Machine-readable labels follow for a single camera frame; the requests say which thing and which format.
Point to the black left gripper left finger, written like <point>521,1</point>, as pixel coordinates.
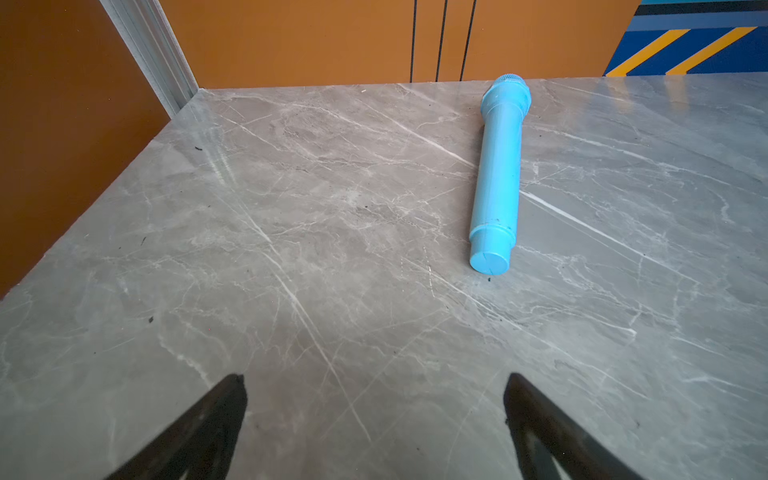
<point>200,444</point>

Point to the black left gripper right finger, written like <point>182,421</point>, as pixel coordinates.
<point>548,441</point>

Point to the light blue plastic tube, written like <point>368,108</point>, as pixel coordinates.
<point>494,220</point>

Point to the aluminium corner post left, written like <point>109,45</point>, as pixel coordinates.
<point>146,31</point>

